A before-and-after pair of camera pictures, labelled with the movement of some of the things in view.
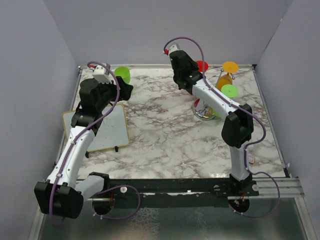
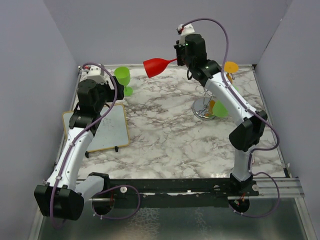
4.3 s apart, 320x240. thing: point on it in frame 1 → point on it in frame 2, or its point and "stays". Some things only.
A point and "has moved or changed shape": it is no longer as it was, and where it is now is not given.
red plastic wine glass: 200,65 has moved or changed shape
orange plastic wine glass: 228,67 stays
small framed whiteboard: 112,131 stays
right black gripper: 193,64 → 179,48
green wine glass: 124,72 stays
